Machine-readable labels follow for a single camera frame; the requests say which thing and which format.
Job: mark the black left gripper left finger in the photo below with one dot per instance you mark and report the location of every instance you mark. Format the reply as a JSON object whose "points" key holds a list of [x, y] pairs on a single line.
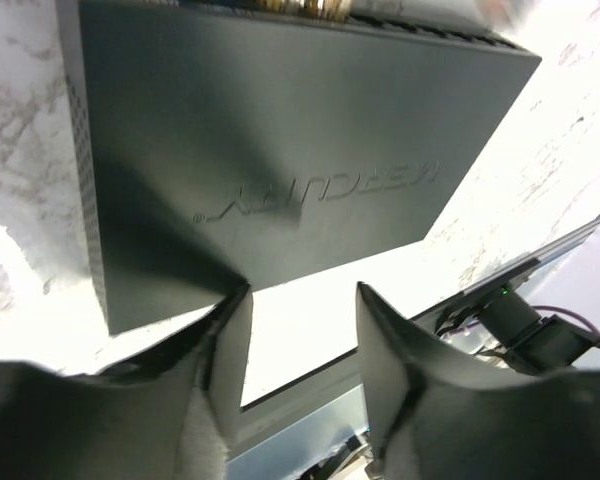
{"points": [[170, 411]]}

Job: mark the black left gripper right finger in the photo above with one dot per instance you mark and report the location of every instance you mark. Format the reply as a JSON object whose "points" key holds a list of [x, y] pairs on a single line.
{"points": [[437, 413]]}

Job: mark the black network switch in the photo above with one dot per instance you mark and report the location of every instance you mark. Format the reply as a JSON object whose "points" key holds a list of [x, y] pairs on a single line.
{"points": [[220, 146]]}

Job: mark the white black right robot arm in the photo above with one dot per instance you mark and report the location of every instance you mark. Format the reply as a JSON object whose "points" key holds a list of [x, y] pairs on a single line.
{"points": [[529, 340]]}

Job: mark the aluminium front rail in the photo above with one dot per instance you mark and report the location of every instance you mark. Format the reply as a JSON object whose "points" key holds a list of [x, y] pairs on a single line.
{"points": [[570, 235]]}

